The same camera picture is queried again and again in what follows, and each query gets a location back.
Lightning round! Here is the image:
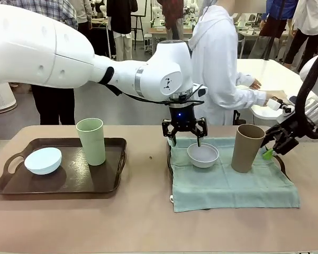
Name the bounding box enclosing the brown tall cup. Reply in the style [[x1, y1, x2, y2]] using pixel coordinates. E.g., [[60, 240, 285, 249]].
[[231, 124, 266, 174]]

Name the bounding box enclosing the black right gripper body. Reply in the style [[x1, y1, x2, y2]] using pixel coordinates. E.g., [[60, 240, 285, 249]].
[[276, 113, 301, 141]]

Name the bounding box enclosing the white round table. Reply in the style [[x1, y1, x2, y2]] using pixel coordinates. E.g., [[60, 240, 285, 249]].
[[237, 58, 312, 120]]

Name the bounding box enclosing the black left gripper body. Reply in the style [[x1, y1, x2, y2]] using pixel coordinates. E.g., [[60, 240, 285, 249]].
[[166, 104, 199, 132]]

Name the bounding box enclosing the dark brown handled tray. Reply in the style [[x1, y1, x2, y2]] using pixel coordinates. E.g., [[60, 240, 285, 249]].
[[0, 137, 128, 196], [166, 137, 287, 212]]

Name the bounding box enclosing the light blue bowl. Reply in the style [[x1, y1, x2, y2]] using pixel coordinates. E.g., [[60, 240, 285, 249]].
[[24, 147, 63, 176]]

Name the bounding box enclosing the person in white hoodie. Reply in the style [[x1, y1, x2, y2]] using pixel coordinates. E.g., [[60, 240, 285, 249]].
[[189, 0, 273, 126]]

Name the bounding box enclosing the black corrugated cable hose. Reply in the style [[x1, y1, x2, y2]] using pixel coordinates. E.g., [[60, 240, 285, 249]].
[[293, 46, 318, 140]]

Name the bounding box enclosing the person in grey top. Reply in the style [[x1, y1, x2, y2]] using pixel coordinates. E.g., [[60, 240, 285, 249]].
[[75, 0, 94, 53]]

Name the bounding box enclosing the green cloth mat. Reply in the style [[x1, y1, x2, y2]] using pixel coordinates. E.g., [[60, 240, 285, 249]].
[[167, 136, 301, 213]]

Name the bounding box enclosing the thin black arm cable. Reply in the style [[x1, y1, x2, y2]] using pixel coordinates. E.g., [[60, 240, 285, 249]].
[[99, 66, 206, 106]]

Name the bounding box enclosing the person's left forearm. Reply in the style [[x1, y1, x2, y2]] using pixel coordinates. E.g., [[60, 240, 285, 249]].
[[237, 72, 253, 87]]

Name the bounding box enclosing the person in black top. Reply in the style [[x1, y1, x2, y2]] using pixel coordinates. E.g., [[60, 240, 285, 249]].
[[106, 0, 139, 61]]

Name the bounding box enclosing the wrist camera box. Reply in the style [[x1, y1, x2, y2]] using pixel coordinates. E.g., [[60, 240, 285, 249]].
[[192, 84, 208, 98], [266, 96, 293, 114]]

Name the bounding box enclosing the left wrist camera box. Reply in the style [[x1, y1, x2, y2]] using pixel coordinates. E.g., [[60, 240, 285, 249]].
[[192, 84, 208, 98]]

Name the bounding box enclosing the person in blue jacket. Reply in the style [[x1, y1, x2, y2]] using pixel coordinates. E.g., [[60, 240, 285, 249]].
[[259, 0, 299, 61]]

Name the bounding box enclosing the person in white shirt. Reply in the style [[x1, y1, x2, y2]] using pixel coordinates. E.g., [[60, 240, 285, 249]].
[[284, 0, 318, 72]]

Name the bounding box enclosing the light green tall cup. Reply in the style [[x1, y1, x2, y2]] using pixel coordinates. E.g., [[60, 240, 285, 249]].
[[76, 118, 106, 167]]

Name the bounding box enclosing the white grey bowl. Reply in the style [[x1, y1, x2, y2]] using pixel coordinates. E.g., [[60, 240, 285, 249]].
[[187, 142, 220, 169]]

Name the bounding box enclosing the person in plaid shirt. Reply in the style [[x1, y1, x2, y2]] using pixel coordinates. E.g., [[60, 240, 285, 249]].
[[29, 0, 79, 125]]

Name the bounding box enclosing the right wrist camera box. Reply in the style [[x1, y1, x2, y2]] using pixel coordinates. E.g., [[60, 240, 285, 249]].
[[266, 96, 293, 114]]

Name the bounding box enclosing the person's right forearm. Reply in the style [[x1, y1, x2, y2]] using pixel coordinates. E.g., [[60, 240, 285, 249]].
[[237, 88, 268, 107]]

